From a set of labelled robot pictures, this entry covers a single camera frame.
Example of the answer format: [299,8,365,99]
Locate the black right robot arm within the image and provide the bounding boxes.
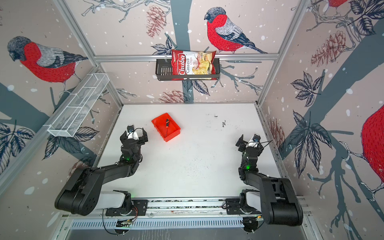
[236,134,304,227]

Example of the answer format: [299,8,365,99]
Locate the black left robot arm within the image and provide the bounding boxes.
[55,125,149,216]

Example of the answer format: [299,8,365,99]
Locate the red plastic bin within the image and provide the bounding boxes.
[152,113,181,142]

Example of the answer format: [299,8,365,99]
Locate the red cassava chips bag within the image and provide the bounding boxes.
[172,50,216,75]

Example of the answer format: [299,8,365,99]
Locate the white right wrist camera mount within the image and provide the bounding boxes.
[246,134,261,148]

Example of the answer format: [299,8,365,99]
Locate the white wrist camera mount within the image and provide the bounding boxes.
[246,134,261,148]
[127,125,143,140]

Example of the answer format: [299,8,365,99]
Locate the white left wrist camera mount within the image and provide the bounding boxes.
[127,125,143,140]

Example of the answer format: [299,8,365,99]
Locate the white mesh wall shelf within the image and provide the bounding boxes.
[48,73,110,137]

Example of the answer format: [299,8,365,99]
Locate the black wire wall basket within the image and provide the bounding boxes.
[155,58,221,81]

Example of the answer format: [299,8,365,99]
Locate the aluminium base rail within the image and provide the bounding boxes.
[101,196,265,218]

